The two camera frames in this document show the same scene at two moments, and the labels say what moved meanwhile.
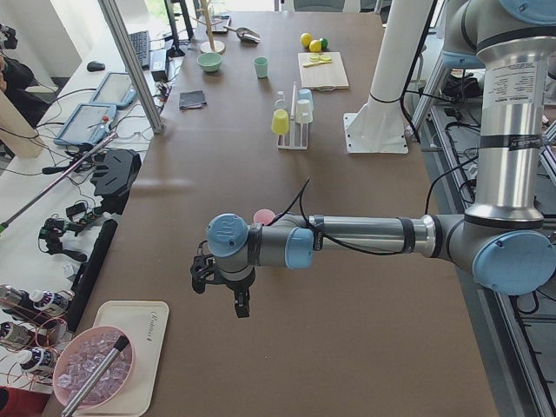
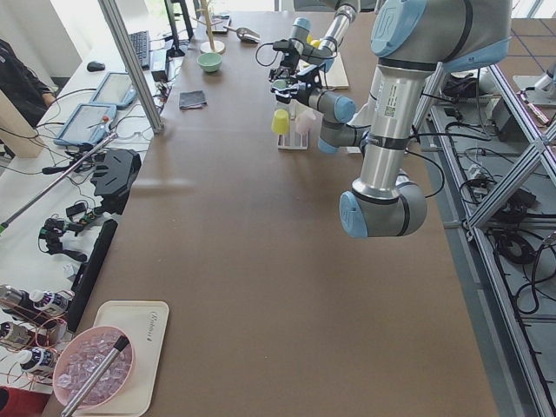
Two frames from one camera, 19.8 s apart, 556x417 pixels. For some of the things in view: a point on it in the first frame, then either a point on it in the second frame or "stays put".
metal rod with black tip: [94, 378] stays put
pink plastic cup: [263, 216] → [304, 120]
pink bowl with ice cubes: [78, 354] stays put
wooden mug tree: [210, 46] stays put
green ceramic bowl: [210, 62] stays put
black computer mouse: [95, 66] stays put
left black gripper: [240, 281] → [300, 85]
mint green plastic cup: [261, 66] → [280, 83]
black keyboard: [142, 44] stays put
